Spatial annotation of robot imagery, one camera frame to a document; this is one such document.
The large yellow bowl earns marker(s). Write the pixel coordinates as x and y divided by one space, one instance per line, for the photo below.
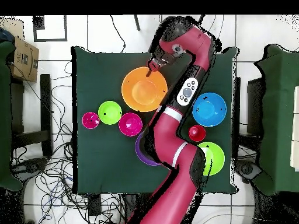
144 93

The small pink bowl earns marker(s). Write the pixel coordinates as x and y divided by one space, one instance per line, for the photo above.
130 124

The purple bowl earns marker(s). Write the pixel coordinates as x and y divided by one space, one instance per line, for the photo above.
140 154

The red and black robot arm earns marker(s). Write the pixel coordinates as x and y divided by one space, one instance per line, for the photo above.
168 140

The black tripod leg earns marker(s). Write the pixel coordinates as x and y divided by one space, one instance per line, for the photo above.
137 23
202 18

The small green bowl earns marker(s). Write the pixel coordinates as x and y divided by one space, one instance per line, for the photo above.
109 112

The large blue bowl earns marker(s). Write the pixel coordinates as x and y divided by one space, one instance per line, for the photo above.
209 109

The red cup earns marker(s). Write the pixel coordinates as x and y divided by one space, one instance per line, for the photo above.
197 133
90 120

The dark green tablecloth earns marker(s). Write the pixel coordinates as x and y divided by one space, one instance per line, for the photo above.
105 163

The large green bowl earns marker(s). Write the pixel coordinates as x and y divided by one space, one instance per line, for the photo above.
216 158

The black bench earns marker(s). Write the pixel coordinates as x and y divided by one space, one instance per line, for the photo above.
45 112

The cardboard box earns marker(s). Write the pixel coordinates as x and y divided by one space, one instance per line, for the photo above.
24 60

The green cloth covered table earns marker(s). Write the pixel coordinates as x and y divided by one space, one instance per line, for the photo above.
278 116
4 116

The grey stand base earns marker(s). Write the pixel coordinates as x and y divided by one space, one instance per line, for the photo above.
30 166
247 169

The black square floor frame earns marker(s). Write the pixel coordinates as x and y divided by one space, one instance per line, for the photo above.
50 40

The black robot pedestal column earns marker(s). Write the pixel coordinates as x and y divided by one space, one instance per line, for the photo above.
133 207

